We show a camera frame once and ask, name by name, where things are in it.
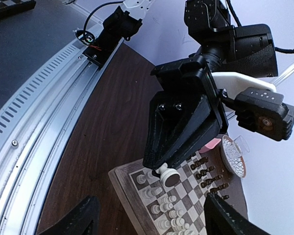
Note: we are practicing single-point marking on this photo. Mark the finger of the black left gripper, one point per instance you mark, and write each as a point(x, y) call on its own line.
point(165, 112)
point(198, 124)

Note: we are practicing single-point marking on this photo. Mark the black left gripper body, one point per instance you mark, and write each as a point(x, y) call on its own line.
point(192, 76)

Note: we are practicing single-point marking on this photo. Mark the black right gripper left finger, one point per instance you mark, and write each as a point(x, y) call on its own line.
point(81, 220)

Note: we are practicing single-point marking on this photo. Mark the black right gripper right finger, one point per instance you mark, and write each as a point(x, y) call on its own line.
point(222, 219)

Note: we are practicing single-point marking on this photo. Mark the white pawn chess piece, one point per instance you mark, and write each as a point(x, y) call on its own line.
point(169, 177)
point(155, 209)

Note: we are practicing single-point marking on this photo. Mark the white rook chess piece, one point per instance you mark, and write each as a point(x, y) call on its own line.
point(151, 192)

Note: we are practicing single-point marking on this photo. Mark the wooden chess board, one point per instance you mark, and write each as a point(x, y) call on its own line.
point(198, 175)

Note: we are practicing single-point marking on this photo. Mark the black folded chess board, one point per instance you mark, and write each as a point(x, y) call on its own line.
point(10, 8)

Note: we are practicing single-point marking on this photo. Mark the pink cat ear bowl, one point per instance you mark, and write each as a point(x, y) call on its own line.
point(210, 145)

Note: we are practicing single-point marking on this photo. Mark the patterned ceramic plate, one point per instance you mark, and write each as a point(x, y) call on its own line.
point(232, 157)

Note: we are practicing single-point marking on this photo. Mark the clear drinking glass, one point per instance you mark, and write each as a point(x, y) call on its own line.
point(242, 145)

